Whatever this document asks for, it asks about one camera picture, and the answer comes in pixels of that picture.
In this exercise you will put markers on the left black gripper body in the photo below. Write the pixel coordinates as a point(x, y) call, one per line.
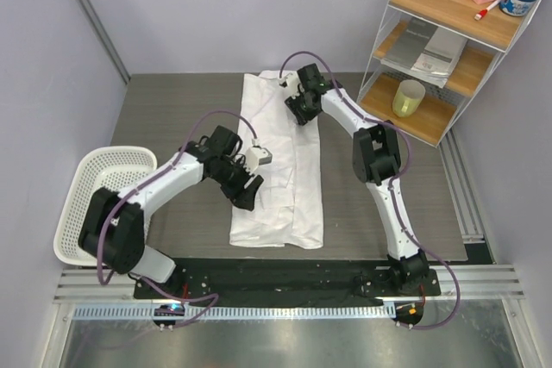
point(233, 177)

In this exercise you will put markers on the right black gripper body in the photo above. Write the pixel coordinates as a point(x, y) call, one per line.
point(303, 102)

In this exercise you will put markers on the white long sleeve shirt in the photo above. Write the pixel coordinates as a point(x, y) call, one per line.
point(288, 207)

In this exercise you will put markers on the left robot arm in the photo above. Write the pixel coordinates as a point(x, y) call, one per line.
point(114, 228)

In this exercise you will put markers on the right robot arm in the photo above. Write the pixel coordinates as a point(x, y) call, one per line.
point(376, 162)

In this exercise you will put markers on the light grey booklet stack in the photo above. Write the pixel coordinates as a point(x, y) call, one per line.
point(440, 57)

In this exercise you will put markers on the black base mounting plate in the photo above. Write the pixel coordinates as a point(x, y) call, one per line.
point(297, 283)

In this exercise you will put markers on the pale yellow cup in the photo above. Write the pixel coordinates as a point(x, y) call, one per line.
point(410, 93)

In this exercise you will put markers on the white perforated plastic basket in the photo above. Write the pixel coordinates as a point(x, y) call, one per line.
point(111, 167)

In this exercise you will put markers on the red white marker pen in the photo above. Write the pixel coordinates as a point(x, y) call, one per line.
point(482, 13)

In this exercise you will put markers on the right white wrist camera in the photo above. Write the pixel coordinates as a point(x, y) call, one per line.
point(290, 84)

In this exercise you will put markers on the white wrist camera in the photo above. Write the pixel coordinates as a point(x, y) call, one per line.
point(256, 156)
point(290, 84)

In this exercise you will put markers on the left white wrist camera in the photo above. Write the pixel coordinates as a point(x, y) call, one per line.
point(256, 156)

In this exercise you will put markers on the white wire wooden shelf rack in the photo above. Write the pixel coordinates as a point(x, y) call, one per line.
point(488, 42)

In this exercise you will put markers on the slotted grey cable duct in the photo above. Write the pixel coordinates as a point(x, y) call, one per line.
point(165, 312)

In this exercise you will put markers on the grey wall corner strip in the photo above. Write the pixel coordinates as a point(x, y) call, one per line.
point(104, 39)

